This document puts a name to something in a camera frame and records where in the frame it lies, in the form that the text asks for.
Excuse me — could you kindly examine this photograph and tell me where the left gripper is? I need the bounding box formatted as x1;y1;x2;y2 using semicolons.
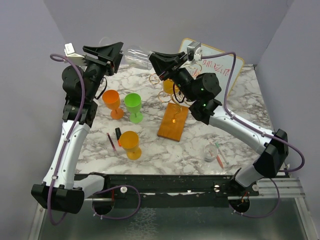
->
81;41;124;100

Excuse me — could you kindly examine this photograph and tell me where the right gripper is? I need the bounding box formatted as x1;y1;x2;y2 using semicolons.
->
147;51;198;103

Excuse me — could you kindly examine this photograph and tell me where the yellow plastic wine glass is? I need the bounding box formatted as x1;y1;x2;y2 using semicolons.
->
119;131;142;160
162;79;180;95

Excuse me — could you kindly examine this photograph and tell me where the clear wine glass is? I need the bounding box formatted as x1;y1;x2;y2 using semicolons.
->
203;144;218;163
98;36;152;70

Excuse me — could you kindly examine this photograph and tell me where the clear wine glass front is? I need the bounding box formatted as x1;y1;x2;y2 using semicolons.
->
203;144;218;163

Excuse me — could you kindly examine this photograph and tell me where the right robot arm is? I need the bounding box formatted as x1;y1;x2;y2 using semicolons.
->
148;52;289;196

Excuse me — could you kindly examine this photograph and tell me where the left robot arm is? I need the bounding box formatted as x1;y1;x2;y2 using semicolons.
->
31;42;124;214

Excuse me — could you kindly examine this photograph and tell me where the orange plastic wine glass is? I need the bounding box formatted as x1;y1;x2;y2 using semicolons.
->
102;89;124;120

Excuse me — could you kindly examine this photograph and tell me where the green plastic wine glass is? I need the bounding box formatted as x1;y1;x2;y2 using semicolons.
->
124;93;143;124

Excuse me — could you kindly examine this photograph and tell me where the yellow plastic wine glass front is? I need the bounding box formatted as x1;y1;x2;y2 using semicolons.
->
119;131;142;160

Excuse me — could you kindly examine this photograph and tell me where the yellow framed whiteboard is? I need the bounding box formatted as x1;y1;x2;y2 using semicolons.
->
179;38;245;102

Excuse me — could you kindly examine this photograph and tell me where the orange black highlighter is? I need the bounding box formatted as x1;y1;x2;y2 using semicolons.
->
115;127;122;147

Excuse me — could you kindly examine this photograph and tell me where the dark red pen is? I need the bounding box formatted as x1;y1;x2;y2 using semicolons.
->
107;132;117;152

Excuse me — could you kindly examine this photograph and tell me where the white green marker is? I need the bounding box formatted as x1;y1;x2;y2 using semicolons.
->
214;142;230;165

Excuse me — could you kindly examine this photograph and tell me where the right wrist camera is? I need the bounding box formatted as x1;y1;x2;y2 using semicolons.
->
186;41;202;62

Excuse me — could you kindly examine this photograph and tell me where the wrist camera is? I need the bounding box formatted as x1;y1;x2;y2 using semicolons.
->
64;43;86;67
186;41;202;62

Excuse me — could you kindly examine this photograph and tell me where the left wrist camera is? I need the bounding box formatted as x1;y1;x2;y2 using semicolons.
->
64;43;86;67

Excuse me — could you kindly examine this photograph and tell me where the gold wire wine glass rack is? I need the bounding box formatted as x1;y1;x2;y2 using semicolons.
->
148;62;201;143

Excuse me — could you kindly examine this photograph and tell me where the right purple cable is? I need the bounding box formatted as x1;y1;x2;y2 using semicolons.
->
199;51;306;173

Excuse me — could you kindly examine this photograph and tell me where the black front rail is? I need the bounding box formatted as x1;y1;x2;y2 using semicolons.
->
89;173;259;209

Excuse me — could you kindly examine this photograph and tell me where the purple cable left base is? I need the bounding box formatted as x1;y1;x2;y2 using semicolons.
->
93;184;142;221

